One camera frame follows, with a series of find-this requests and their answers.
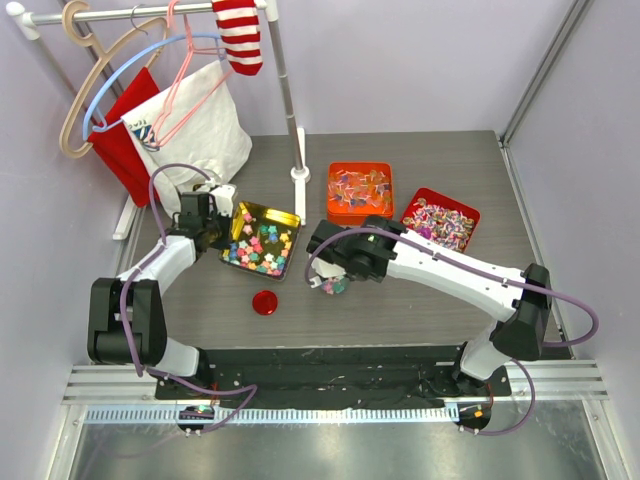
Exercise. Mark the red lollipop box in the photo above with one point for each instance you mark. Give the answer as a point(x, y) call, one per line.
point(441, 219)

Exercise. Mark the wooden clothes hanger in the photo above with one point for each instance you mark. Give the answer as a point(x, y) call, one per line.
point(95, 75)

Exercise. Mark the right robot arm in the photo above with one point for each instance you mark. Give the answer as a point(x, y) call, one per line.
point(515, 300)

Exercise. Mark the red jar lid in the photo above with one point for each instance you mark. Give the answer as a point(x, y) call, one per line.
point(265, 302)

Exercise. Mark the gold tin of star candies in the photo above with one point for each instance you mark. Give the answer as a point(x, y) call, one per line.
point(262, 240)

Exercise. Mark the white cloth bag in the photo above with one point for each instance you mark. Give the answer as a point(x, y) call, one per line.
point(212, 140)

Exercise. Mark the red cloth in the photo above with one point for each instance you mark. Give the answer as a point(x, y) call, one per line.
point(115, 147)

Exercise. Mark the orange candy box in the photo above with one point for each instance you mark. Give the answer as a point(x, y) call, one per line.
point(356, 190)

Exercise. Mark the aluminium rail frame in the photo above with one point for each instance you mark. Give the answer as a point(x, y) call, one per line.
point(552, 426)

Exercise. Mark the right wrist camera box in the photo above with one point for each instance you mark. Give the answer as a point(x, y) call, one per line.
point(321, 270)

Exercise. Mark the red white striped sock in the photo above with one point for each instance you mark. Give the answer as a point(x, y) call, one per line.
point(238, 26)

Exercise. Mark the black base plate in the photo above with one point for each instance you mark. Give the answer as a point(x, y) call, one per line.
point(333, 378)

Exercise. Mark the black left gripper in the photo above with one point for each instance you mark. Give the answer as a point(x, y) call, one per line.
point(224, 242)

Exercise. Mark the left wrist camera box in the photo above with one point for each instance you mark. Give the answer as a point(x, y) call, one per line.
point(221, 196)

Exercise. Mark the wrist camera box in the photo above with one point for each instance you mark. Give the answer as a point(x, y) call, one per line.
point(321, 270)
point(221, 196)

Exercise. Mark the white clothes rack stand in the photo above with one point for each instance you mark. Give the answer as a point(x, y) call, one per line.
point(28, 23)

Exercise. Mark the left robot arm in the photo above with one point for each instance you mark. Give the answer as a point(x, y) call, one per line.
point(126, 315)

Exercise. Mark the clear plastic jar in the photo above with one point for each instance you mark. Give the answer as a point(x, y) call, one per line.
point(335, 285)

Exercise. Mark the pink wire hanger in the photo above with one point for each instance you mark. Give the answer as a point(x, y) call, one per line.
point(180, 104)

